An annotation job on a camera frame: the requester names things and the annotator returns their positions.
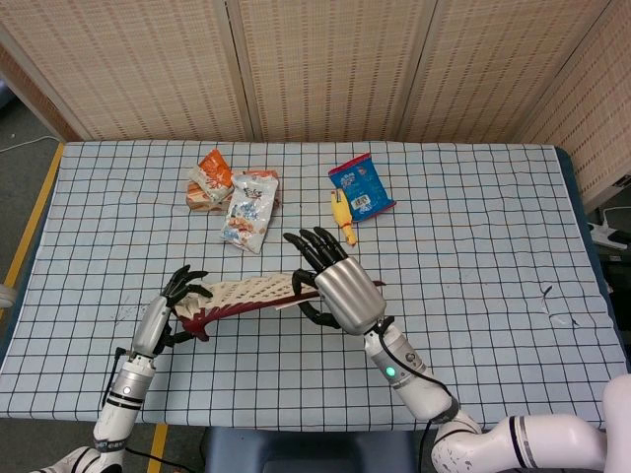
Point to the blue red snack bag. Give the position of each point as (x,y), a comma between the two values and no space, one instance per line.
(361,189)

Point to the white grid checkered tablecloth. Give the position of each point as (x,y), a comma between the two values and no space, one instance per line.
(443,295)

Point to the woven folding screen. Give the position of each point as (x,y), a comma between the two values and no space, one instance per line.
(320,69)

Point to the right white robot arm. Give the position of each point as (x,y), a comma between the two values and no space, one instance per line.
(493,419)

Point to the paper folding fan red ribs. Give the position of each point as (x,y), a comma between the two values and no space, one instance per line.
(246,298)

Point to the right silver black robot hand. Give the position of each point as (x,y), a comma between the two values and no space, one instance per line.
(340,290)

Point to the orange white snack bag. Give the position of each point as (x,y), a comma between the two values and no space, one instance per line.
(213,176)

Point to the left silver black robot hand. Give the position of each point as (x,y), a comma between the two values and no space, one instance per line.
(158,320)

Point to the white cracker snack bag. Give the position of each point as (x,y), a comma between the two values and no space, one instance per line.
(248,212)

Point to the yellow rubber chicken toy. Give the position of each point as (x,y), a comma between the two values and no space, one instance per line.
(341,217)

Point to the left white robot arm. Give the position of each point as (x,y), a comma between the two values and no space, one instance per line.
(116,409)

